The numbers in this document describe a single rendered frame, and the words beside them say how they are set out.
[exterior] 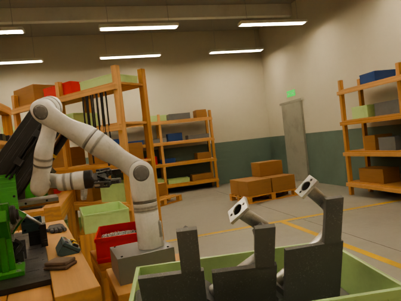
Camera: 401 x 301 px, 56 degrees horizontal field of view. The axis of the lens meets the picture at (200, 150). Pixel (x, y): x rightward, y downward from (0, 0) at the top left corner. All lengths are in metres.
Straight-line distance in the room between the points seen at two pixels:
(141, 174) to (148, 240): 0.25
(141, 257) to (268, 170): 6.95
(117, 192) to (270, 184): 4.00
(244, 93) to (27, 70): 6.15
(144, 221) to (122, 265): 0.17
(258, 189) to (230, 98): 4.56
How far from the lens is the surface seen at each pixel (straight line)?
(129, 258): 1.41
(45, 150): 1.56
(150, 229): 1.44
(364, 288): 1.14
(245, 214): 0.84
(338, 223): 0.98
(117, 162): 1.48
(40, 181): 1.59
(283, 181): 7.98
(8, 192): 1.89
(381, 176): 7.22
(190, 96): 11.24
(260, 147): 11.82
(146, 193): 1.42
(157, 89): 11.09
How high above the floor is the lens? 1.32
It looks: 1 degrees down
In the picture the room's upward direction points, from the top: 6 degrees counter-clockwise
